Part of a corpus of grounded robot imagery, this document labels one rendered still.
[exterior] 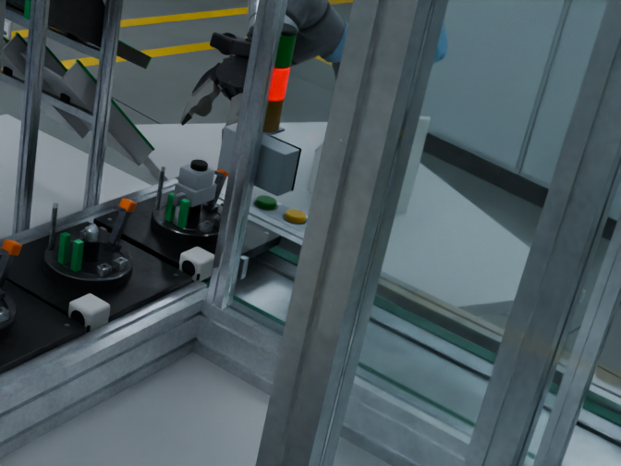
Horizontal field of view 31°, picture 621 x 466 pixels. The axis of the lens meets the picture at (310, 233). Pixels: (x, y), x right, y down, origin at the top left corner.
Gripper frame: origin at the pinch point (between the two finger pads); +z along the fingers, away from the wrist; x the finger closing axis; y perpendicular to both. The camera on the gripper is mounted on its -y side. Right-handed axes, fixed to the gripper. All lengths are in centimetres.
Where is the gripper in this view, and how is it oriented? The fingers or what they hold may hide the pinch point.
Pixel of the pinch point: (202, 127)
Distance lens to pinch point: 190.9
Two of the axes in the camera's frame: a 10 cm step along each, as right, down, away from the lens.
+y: 2.9, 3.8, 8.8
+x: -8.1, -3.9, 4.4
